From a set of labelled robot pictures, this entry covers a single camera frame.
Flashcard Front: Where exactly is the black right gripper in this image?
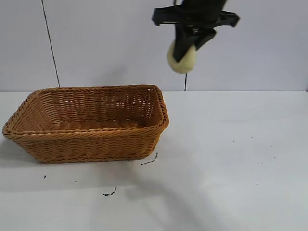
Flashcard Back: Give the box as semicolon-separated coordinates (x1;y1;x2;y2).
151;0;241;62

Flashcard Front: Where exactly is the pale yellow egg yolk pastry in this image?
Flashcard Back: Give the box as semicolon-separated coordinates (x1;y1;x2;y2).
167;41;197;73

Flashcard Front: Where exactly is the brown woven wicker basket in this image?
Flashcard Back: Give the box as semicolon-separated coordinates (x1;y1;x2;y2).
2;84;170;165

